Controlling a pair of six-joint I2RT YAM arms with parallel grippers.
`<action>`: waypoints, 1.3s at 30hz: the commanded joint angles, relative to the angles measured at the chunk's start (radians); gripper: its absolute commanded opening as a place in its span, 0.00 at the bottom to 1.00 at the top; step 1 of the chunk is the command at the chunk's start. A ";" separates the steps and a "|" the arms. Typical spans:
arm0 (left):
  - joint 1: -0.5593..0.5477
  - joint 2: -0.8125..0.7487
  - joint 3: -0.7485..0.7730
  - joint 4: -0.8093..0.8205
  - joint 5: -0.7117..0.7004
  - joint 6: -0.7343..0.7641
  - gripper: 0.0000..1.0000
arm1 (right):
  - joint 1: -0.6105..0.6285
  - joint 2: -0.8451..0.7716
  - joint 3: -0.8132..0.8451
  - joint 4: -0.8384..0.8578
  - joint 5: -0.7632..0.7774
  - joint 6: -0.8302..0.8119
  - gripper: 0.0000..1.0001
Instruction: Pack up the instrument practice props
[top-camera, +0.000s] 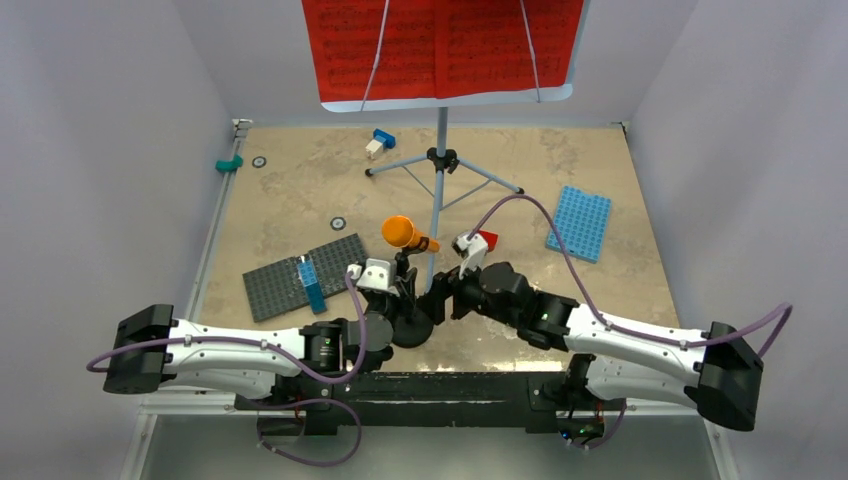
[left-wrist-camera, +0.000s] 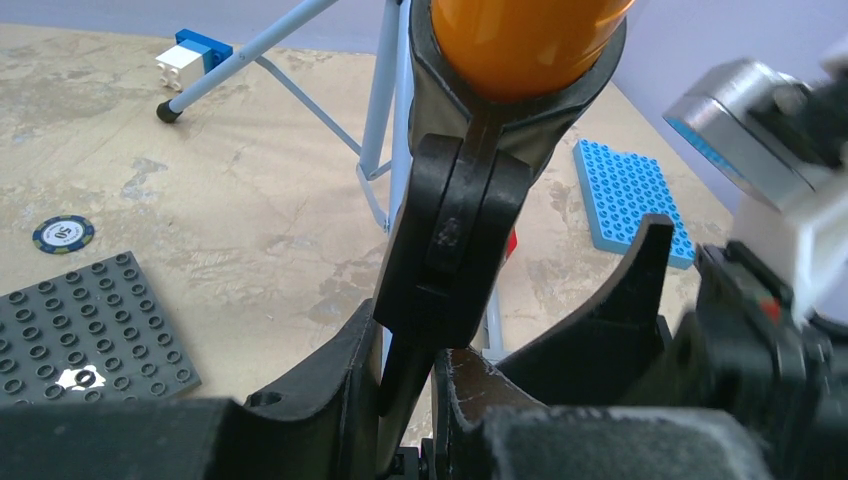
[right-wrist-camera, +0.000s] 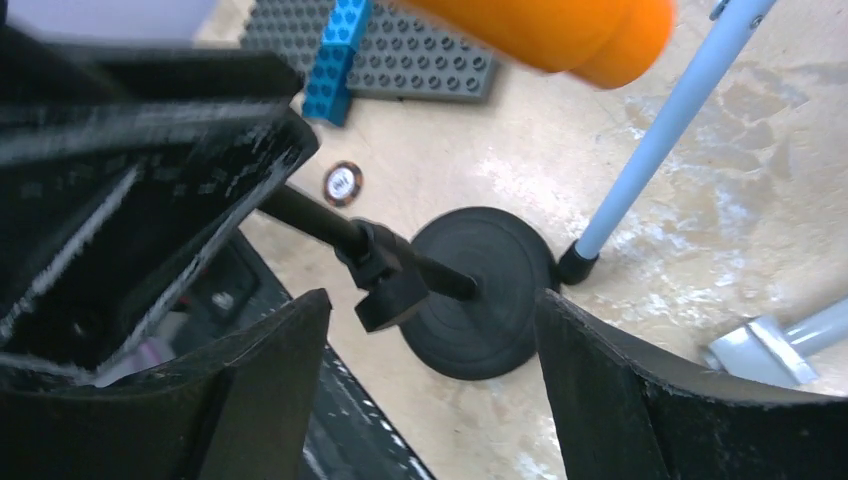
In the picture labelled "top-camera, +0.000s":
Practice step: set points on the teal clamp piece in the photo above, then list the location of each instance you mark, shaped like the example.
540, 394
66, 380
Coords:
231, 165

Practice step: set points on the dark grey building baseplate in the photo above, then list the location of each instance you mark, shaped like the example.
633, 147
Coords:
276, 289

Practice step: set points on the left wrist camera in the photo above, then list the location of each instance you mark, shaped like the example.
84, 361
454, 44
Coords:
379, 276

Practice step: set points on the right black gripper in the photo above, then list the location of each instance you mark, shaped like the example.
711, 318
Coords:
443, 286

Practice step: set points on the blue white brick block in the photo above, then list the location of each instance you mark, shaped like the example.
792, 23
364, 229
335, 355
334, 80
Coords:
379, 143

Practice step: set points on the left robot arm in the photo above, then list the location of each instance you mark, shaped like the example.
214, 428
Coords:
153, 349

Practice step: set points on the light blue building baseplate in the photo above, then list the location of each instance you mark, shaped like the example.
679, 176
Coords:
581, 219

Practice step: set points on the blue building brick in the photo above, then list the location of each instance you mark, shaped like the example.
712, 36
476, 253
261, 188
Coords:
311, 286

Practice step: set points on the light blue music stand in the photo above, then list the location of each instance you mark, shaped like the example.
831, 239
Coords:
437, 185

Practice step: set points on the aluminium side rail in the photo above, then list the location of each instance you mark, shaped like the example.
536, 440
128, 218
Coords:
191, 311

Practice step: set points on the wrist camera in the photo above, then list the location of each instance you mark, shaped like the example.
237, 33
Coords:
379, 276
472, 249

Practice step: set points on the red grey toy hammer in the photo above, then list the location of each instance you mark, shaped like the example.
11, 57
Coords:
490, 238

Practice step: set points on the black table front rail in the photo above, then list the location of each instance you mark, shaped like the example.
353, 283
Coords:
536, 402

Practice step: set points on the black microphone stand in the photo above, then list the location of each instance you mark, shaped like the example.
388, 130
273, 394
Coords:
415, 329

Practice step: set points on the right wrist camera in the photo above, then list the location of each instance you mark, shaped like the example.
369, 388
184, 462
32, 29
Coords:
472, 249

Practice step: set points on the orange toy microphone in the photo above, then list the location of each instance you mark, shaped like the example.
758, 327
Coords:
400, 232

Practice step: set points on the red sheet music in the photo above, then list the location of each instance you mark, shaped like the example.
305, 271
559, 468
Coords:
440, 50

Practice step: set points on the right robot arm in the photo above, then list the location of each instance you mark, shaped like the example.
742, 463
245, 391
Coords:
715, 372

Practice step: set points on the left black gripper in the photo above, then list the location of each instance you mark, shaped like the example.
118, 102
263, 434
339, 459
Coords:
405, 303

